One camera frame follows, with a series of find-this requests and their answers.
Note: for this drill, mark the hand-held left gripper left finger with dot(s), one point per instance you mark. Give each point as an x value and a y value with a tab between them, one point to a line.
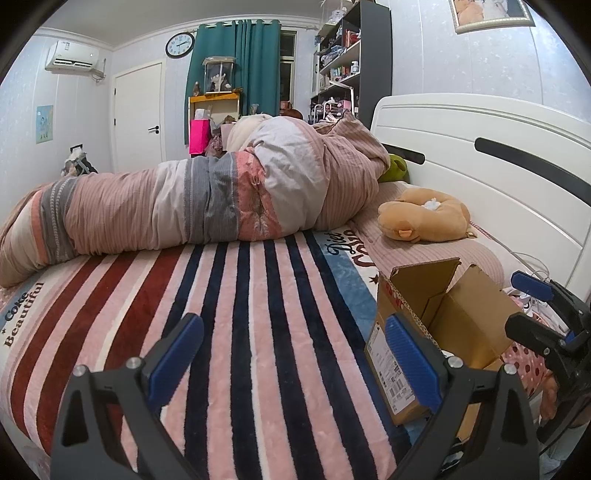
178	360

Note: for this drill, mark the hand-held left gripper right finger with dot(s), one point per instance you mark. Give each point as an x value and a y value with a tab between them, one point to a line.
411	360

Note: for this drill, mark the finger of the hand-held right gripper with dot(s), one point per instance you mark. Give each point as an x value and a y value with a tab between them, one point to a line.
531	284
533	332

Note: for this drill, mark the brown cardboard box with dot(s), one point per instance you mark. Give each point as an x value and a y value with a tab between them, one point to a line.
466	318

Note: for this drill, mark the person's right hand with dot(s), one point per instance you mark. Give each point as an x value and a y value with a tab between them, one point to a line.
548	397

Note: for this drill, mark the pink polka dot cloth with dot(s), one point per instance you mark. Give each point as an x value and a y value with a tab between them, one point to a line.
526	369

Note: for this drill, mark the striped plush blanket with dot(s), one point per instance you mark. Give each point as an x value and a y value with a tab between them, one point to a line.
254	323

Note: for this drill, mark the brown plush toy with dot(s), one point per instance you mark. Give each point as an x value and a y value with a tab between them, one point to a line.
415	217

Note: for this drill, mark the rolled pink grey duvet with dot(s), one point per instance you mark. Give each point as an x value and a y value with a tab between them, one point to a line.
184	198

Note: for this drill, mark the white bed headboard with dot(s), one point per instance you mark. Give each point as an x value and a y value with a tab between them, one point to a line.
461	134

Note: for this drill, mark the green plush toy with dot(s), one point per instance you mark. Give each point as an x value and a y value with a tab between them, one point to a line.
396	168

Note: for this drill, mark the pink gift bag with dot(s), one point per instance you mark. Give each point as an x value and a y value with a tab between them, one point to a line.
199	137

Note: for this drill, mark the cream plush pillow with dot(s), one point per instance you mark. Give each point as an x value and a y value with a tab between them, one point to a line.
242	131

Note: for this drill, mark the white door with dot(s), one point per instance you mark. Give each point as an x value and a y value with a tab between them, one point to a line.
138	120

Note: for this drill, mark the yellow shelf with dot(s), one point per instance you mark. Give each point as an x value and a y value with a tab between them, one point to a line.
214	98

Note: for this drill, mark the black bookshelf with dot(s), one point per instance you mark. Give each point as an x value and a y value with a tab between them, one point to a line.
376	50

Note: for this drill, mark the glass display case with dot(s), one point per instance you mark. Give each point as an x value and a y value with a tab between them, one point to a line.
219	76

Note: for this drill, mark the teal curtain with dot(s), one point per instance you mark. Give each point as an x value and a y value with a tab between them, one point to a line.
258	64

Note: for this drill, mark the window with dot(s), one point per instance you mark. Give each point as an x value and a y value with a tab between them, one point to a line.
287	69

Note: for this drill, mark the white air conditioner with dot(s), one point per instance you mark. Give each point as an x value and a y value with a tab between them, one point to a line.
71	57

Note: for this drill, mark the blue wall poster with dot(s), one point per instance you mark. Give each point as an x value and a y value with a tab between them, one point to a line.
45	123

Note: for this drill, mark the framed wall picture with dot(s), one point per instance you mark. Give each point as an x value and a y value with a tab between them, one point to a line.
489	11

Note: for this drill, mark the round wall clock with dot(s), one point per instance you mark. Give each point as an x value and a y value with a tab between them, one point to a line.
180	45

